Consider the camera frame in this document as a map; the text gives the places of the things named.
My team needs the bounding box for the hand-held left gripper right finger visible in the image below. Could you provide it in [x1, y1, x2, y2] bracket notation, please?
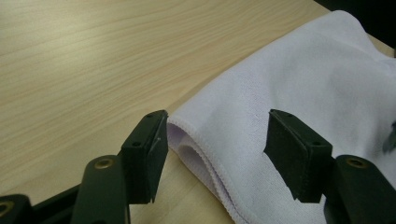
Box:
[262, 108, 334, 204]

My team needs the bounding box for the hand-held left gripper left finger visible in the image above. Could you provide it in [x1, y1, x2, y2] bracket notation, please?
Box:
[120, 109, 170, 205]

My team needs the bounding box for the white printed towel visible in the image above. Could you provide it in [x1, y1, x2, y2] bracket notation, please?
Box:
[166, 9, 396, 224]

